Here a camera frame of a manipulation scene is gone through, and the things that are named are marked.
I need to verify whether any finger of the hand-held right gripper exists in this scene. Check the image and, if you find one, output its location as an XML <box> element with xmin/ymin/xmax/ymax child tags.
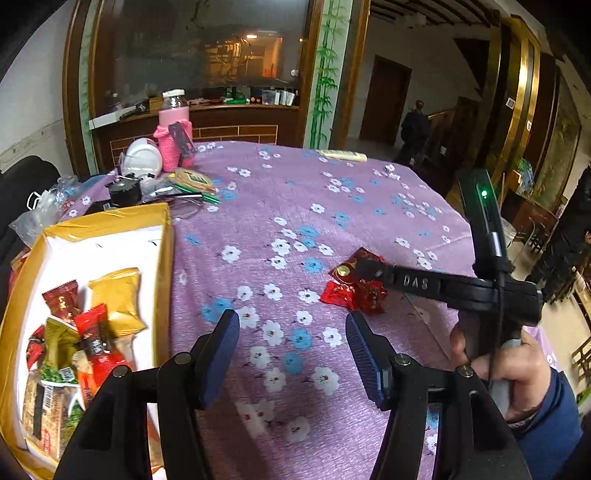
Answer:
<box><xmin>355</xmin><ymin>257</ymin><xmax>452</xmax><ymax>304</ymax></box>

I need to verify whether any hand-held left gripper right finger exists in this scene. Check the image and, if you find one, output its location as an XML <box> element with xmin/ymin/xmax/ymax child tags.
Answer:
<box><xmin>345</xmin><ymin>311</ymin><xmax>532</xmax><ymax>480</ymax></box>

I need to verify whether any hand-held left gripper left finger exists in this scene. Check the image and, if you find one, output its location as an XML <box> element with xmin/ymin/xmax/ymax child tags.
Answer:
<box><xmin>53</xmin><ymin>309</ymin><xmax>241</xmax><ymax>480</ymax></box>

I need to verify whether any dark red gold snack packet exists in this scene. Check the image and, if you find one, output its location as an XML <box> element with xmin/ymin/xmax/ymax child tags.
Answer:
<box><xmin>329</xmin><ymin>247</ymin><xmax>386</xmax><ymax>287</ymax></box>

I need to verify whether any yellow cardboard box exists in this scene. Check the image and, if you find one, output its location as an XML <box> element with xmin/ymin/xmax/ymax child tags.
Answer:
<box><xmin>0</xmin><ymin>202</ymin><xmax>175</xmax><ymax>480</ymax></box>

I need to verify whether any green yellow snack packet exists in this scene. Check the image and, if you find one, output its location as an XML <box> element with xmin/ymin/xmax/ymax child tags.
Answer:
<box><xmin>42</xmin><ymin>318</ymin><xmax>84</xmax><ymax>370</ymax></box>

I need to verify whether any dark brown red snack packet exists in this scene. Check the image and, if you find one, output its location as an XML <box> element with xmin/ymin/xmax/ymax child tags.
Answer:
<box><xmin>41</xmin><ymin>279</ymin><xmax>79</xmax><ymax>319</ymax></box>

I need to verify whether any person's right forearm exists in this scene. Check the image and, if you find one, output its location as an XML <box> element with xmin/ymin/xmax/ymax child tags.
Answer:
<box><xmin>508</xmin><ymin>368</ymin><xmax>583</xmax><ymax>480</ymax></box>

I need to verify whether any person's right hand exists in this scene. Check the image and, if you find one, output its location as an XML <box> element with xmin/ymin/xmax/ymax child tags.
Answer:
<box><xmin>449</xmin><ymin>323</ymin><xmax>553</xmax><ymax>423</ymax></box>

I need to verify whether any white plastic bucket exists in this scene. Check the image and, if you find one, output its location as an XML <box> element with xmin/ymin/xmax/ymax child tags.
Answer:
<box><xmin>501</xmin><ymin>217</ymin><xmax>518</xmax><ymax>252</ymax></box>

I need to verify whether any bright orange red snack packet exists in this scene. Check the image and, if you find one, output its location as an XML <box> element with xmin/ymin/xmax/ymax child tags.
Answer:
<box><xmin>76</xmin><ymin>348</ymin><xmax>137</xmax><ymax>411</ymax></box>

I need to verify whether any green plastic bag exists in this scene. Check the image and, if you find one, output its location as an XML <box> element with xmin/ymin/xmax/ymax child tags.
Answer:
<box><xmin>515</xmin><ymin>157</ymin><xmax>536</xmax><ymax>195</ymax></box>

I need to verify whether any white remote control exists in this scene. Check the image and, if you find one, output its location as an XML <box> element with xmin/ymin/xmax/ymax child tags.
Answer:
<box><xmin>316</xmin><ymin>149</ymin><xmax>369</xmax><ymax>163</ymax></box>

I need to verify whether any purple floral tablecloth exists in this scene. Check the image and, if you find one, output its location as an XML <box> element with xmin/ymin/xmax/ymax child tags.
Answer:
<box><xmin>60</xmin><ymin>141</ymin><xmax>564</xmax><ymax>480</ymax></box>

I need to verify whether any wooden stair railing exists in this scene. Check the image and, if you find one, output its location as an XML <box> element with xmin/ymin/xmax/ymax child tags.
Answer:
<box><xmin>427</xmin><ymin>97</ymin><xmax>481</xmax><ymax>162</ymax></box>

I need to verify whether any green biscuit packet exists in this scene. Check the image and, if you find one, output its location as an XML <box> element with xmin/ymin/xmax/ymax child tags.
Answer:
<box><xmin>168</xmin><ymin>168</ymin><xmax>221</xmax><ymax>204</ymax></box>

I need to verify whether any brown wooden door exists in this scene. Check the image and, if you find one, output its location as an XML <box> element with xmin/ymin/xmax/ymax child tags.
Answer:
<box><xmin>359</xmin><ymin>54</ymin><xmax>413</xmax><ymax>146</ymax></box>

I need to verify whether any brown biscuit package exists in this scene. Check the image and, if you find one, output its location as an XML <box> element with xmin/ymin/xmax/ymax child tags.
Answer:
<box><xmin>21</xmin><ymin>369</ymin><xmax>84</xmax><ymax>457</ymax></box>

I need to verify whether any small red snack packet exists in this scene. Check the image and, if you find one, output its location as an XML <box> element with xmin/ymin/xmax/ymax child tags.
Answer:
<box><xmin>25</xmin><ymin>324</ymin><xmax>47</xmax><ymax>370</ymax></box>

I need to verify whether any black round object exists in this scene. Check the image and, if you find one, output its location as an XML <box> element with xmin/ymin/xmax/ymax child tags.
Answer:
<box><xmin>107</xmin><ymin>178</ymin><xmax>141</xmax><ymax>206</ymax></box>

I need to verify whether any golden wooden cabinet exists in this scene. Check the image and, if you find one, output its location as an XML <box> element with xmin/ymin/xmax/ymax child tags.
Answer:
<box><xmin>480</xmin><ymin>16</ymin><xmax>583</xmax><ymax>217</ymax></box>

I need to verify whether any white cup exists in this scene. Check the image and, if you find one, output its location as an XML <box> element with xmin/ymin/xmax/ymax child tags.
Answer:
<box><xmin>121</xmin><ymin>137</ymin><xmax>163</xmax><ymax>178</ymax></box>

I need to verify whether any dark patterned tag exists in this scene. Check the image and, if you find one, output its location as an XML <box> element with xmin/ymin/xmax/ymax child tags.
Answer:
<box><xmin>168</xmin><ymin>121</ymin><xmax>194</xmax><ymax>155</ymax></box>

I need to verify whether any clear plastic bag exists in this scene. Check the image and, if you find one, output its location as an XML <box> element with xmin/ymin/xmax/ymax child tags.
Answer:
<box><xmin>9</xmin><ymin>174</ymin><xmax>93</xmax><ymax>247</ymax></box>

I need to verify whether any brown wooden counter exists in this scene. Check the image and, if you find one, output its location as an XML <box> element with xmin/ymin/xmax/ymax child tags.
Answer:
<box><xmin>90</xmin><ymin>104</ymin><xmax>301</xmax><ymax>178</ymax></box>

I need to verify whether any pink knit-sleeved bottle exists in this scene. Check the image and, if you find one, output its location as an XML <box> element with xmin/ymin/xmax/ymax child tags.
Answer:
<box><xmin>153</xmin><ymin>89</ymin><xmax>195</xmax><ymax>172</ymax></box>

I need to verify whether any dark glass window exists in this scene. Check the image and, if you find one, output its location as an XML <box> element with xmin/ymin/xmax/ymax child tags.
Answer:
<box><xmin>92</xmin><ymin>0</ymin><xmax>319</xmax><ymax>109</ymax></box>

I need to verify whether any green bamboo wall painting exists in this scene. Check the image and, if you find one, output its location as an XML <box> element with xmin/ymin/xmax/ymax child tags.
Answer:
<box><xmin>302</xmin><ymin>0</ymin><xmax>354</xmax><ymax>148</ymax></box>

